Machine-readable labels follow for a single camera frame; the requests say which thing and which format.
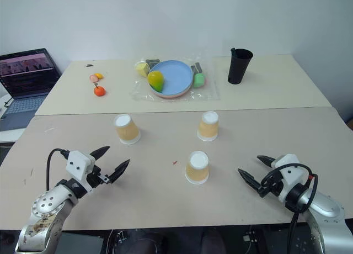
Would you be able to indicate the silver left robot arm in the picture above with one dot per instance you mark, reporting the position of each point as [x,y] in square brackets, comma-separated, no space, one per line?
[47,204]

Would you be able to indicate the pink plate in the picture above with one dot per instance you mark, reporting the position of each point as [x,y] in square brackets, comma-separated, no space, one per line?
[168,97]

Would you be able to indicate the yellow green toy pear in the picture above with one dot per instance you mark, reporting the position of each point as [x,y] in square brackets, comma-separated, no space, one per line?
[155,78]

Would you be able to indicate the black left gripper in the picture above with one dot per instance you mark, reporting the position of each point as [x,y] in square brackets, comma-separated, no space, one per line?
[95,179]

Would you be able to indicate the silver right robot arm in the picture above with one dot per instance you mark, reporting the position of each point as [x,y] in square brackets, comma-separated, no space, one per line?
[328,207]

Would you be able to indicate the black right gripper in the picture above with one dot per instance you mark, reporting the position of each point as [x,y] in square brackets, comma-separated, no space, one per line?
[271,183]

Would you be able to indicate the grey scouring pad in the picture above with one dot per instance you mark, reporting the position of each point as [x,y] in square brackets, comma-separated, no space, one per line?
[197,69]
[152,62]

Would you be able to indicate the clear plastic bag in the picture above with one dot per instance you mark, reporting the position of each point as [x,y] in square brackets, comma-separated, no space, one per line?
[209,91]

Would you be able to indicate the green sponge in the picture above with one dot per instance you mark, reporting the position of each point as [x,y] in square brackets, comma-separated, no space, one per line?
[199,81]

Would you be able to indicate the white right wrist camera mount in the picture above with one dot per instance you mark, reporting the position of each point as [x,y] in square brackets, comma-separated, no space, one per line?
[289,161]

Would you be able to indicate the orange toy tangerine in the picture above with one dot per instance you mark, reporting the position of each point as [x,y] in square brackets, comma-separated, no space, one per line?
[99,91]

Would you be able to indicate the light blue plate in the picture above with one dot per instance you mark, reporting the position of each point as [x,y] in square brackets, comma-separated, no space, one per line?
[176,77]

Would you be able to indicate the white plug under table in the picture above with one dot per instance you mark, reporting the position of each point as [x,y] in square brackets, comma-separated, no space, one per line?
[249,237]

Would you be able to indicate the small orange toy fruit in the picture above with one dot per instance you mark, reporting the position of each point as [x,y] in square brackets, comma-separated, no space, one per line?
[99,76]

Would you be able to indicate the pink toy fruit slice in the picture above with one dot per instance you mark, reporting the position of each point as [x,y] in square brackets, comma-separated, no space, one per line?
[93,78]

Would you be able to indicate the tan ribbed paper cup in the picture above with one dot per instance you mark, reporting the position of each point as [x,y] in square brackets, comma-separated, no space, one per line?
[208,129]
[196,172]
[127,132]

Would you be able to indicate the tall black plastic cup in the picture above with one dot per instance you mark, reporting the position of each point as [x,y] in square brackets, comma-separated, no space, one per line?
[238,69]

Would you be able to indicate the small black scrap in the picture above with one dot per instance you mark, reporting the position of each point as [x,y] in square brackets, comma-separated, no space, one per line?
[89,65]

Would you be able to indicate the dark open laptop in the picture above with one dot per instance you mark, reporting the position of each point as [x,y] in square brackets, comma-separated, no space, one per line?
[24,71]

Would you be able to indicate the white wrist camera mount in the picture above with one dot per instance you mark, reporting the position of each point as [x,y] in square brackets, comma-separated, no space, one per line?
[289,161]
[78,163]

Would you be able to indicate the yellow sponge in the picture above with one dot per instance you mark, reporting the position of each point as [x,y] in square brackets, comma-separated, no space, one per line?
[141,69]

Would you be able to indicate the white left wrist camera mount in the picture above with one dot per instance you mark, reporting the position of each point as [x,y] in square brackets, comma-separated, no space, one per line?
[78,163]

